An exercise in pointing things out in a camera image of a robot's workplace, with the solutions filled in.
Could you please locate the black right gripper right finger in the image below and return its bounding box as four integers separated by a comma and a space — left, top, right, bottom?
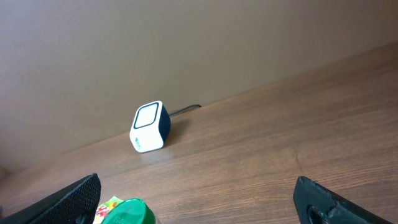
293, 176, 392, 224

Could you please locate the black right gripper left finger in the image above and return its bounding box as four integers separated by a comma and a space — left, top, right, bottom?
1, 173, 101, 224

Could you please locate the green gummy candy bag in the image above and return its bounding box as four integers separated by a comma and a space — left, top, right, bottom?
93, 196, 124, 224

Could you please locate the green lid white jar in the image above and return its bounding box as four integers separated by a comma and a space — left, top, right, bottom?
101, 198, 161, 224

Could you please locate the white barcode scanner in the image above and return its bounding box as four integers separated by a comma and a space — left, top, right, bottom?
129, 101, 171, 153

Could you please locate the black scanner cable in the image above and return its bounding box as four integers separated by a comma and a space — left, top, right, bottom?
169, 104, 202, 118

